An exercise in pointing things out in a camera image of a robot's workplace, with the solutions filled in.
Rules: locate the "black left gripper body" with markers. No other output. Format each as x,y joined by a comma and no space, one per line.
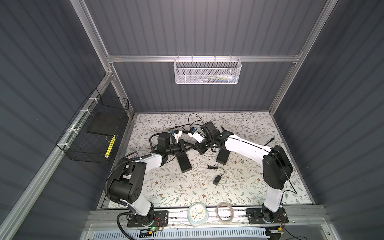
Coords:
175,149

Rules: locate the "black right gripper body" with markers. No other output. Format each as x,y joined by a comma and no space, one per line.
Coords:
205,144

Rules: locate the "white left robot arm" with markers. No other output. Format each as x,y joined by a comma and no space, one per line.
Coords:
125,182

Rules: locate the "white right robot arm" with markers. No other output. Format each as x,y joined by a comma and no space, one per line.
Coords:
277,168

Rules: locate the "black foam pad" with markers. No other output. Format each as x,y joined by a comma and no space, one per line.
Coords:
104,124

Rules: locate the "white analog clock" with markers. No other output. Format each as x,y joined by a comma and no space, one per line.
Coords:
197,214

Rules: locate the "white wire mesh basket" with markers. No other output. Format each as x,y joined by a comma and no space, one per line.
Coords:
207,71

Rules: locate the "black wire wall basket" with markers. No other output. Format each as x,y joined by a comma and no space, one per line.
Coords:
78,145

